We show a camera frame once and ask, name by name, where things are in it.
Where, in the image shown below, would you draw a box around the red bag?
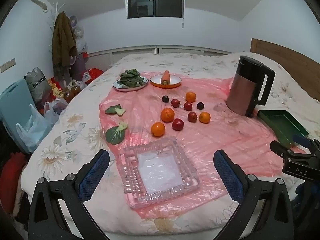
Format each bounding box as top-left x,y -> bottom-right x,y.
84,68 -> 104,84

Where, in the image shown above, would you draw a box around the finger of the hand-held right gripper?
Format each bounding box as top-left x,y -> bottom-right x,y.
294,134 -> 320,155
270,141 -> 298,159

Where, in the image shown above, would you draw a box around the clear plastic bags on rack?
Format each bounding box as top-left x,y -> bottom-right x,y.
72,25 -> 88,53

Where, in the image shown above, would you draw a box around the pile of green leaves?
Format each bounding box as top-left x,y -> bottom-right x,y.
119,69 -> 148,88

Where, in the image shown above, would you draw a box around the brown bottles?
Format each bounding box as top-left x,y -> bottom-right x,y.
64,85 -> 82,103

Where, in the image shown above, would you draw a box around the pink plastic sheet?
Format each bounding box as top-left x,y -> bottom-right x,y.
99,71 -> 292,220

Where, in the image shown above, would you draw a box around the orange rimmed white plate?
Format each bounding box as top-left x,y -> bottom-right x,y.
150,74 -> 182,88

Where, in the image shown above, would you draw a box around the white coat rack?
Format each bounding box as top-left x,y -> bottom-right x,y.
47,2 -> 65,55

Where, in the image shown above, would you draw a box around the carrot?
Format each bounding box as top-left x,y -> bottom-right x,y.
160,70 -> 171,85

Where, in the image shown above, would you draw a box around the wooden headboard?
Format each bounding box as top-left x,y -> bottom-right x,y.
251,38 -> 320,98

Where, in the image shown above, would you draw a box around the red cloth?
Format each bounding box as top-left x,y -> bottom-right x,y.
0,152 -> 27,214

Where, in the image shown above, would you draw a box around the grey drawstring bag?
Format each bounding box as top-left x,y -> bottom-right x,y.
25,67 -> 52,103

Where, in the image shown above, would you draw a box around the brown and black electric kettle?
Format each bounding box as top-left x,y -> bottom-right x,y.
226,56 -> 276,117

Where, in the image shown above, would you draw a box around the small bok choy leaf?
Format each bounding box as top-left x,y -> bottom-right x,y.
104,104 -> 127,116

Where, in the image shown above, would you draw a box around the yellow boxes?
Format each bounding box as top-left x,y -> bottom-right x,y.
47,79 -> 65,98

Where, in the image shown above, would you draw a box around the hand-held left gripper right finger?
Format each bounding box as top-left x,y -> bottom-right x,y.
213,149 -> 294,240

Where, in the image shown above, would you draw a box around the purple bin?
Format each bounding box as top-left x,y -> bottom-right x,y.
72,54 -> 88,80

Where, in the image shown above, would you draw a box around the olive brown coat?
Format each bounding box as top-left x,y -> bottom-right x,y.
52,12 -> 77,67

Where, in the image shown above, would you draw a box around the square clear glass tray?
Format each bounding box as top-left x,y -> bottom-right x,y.
117,136 -> 202,208

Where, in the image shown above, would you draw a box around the large bok choy leaf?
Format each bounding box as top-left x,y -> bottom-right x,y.
105,121 -> 128,145

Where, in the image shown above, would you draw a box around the green rectangular tray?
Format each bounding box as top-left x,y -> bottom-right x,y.
257,110 -> 310,148

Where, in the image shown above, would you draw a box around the white plastic bag with dark contents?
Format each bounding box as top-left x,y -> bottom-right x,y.
44,98 -> 68,127

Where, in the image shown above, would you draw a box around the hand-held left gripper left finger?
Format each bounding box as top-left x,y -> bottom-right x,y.
28,149 -> 110,240

